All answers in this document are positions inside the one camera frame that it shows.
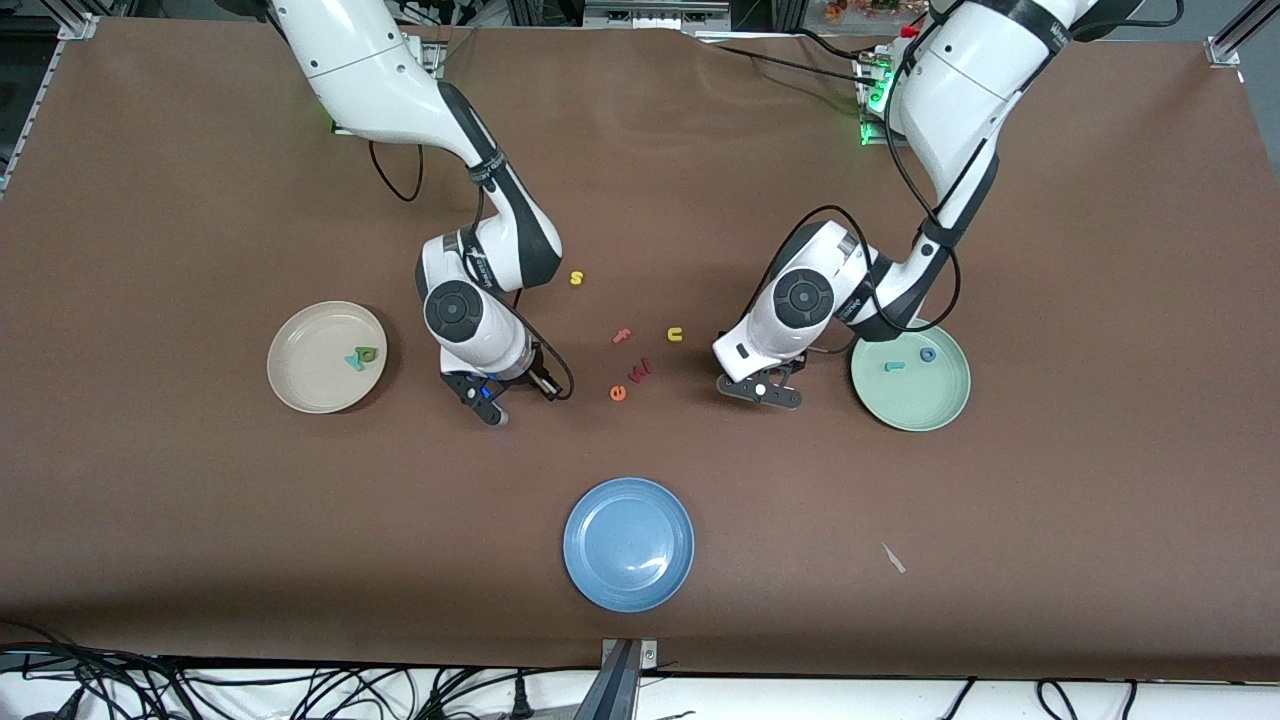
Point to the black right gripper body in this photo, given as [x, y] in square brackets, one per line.
[521, 379]

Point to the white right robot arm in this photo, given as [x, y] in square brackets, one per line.
[360, 70]

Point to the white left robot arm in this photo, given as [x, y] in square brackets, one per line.
[960, 90]

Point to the dark red letter w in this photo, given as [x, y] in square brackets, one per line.
[641, 371]

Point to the light green plate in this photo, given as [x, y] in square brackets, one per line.
[915, 396]

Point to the blue plate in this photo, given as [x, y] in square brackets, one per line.
[628, 544]

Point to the beige brown plate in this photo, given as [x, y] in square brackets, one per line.
[315, 365]

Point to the white paper scrap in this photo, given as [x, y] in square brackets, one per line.
[893, 558]

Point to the black power plug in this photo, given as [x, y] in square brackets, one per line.
[520, 700]

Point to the orange flowers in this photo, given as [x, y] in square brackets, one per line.
[860, 8]

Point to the grey metal box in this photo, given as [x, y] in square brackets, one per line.
[650, 15]

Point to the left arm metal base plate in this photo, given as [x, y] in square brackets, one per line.
[864, 92]

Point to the metal table edge bracket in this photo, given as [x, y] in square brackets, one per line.
[628, 670]

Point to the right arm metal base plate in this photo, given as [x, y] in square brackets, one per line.
[430, 55]

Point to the aluminium frame corner bracket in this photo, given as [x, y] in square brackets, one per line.
[1222, 48]

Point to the aluminium frame profile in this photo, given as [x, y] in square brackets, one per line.
[45, 85]

